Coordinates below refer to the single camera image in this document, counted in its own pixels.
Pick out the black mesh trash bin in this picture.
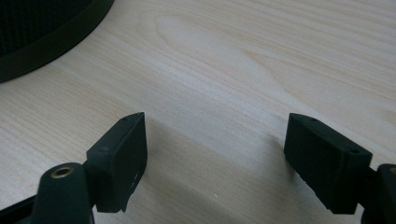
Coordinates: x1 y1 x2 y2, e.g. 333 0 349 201
0 0 116 84

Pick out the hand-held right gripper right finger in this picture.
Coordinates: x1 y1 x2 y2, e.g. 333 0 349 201
283 112 374 216

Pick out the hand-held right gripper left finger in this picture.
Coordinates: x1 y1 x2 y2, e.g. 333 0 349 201
84 111 149 214

